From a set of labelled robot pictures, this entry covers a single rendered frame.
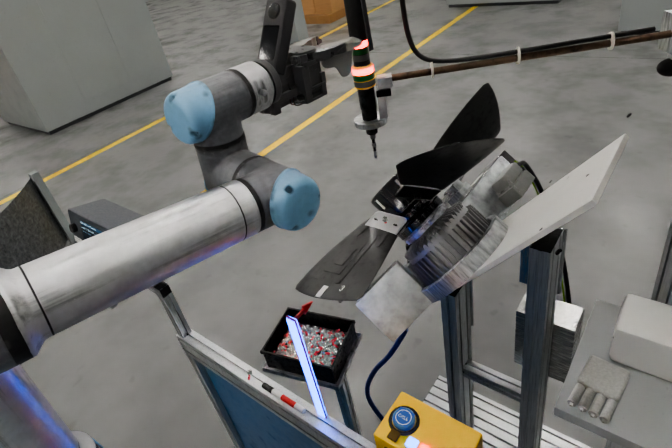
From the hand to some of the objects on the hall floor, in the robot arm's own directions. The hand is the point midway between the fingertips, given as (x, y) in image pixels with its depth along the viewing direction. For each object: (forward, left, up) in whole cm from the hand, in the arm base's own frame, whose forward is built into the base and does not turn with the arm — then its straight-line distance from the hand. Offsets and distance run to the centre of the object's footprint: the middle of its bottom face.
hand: (336, 38), depth 84 cm
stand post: (+24, -13, -165) cm, 167 cm away
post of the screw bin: (-8, +8, -166) cm, 166 cm away
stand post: (+24, -36, -164) cm, 170 cm away
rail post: (-27, +50, -167) cm, 176 cm away
